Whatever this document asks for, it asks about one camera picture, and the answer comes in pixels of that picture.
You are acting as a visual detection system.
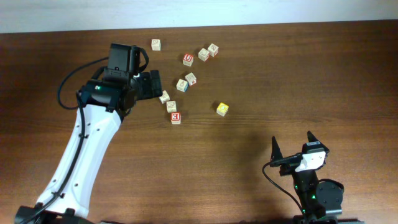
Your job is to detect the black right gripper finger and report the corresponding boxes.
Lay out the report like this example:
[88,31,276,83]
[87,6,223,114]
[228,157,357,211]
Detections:
[307,131,330,153]
[270,136,283,167]

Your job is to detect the plain wooden Z block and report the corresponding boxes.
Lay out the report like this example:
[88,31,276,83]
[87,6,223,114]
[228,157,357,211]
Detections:
[151,39,161,51]

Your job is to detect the red E wooden block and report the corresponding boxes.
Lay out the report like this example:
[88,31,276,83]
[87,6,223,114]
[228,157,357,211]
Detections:
[170,112,182,124]

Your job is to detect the wooden 5 block red side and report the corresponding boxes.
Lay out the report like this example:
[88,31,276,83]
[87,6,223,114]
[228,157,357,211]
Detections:
[166,101,177,113]

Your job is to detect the wooden K block red side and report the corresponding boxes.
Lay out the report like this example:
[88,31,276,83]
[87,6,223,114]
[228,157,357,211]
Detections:
[185,72,197,86]

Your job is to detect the wooden pineapple block yellow side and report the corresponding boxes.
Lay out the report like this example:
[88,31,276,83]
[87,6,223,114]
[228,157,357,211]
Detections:
[216,103,229,116]

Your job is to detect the blue 5 wooden block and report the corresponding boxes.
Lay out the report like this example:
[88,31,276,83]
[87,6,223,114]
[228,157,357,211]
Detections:
[159,90,170,104]

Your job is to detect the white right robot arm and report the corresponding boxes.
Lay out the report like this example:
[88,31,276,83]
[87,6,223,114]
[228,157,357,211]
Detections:
[264,131,345,223]

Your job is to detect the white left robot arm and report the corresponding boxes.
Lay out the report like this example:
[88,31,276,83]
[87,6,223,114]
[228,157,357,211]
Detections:
[14,43,162,223]

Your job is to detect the red U wooden block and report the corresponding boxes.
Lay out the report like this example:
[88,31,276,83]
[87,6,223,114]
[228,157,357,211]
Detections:
[182,54,194,67]

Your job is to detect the plain wooden I block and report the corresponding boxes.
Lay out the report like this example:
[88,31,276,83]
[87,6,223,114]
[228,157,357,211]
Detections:
[198,48,210,62]

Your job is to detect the far plain wooden block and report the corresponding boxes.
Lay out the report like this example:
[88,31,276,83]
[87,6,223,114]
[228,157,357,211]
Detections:
[208,44,219,57]

